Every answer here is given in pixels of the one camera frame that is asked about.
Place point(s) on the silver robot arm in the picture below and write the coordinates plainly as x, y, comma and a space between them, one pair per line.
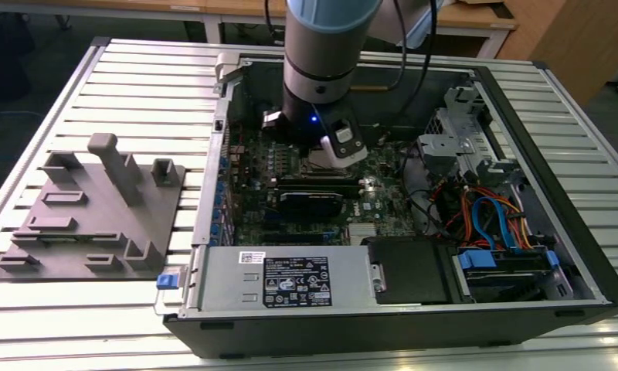
319, 58

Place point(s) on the silver power supply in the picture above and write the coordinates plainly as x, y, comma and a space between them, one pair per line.
227, 286

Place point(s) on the hard disk in blue carrier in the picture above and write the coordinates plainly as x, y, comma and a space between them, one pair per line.
476, 261

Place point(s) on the CPU socket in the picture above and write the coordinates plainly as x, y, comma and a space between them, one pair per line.
315, 173

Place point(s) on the grey parts rack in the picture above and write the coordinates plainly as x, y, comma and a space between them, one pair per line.
109, 216

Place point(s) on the wooden desk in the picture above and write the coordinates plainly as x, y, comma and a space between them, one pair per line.
474, 19

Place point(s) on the metal drive cage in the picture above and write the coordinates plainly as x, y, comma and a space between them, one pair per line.
438, 148

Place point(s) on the black graphics card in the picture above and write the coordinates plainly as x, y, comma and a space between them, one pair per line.
310, 206

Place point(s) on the green motherboard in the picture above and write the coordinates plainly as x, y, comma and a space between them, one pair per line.
392, 216

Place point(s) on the black PC case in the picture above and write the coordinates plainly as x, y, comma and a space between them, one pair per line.
392, 332

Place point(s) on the black RAM slot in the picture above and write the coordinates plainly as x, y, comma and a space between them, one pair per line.
315, 180
315, 189

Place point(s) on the blue case latch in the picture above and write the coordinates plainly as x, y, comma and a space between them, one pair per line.
166, 281

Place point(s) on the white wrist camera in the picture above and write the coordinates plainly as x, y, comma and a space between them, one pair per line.
347, 148

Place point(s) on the wooden cabinet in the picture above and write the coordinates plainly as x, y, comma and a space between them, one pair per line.
572, 38

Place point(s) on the silver CPU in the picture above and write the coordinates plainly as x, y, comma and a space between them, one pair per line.
319, 159

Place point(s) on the silver heat sink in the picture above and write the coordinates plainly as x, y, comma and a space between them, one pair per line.
363, 229

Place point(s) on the black drive bay cover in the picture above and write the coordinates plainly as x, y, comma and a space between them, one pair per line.
412, 270

